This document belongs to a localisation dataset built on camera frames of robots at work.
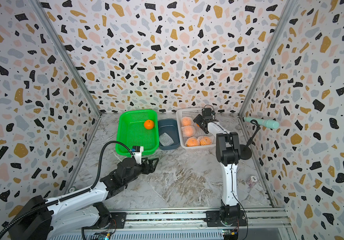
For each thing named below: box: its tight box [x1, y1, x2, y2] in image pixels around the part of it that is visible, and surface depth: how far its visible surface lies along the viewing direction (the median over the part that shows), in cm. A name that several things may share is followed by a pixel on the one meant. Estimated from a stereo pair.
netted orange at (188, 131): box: [181, 125, 196, 138], surface depth 105 cm
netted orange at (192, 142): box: [184, 136, 201, 147], surface depth 99 cm
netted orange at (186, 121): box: [180, 117, 193, 127], surface depth 112 cm
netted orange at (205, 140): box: [197, 136, 214, 146], surface depth 99 cm
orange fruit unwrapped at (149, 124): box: [144, 119, 155, 130], surface depth 112 cm
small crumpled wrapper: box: [248, 175, 258, 187], surface depth 84 cm
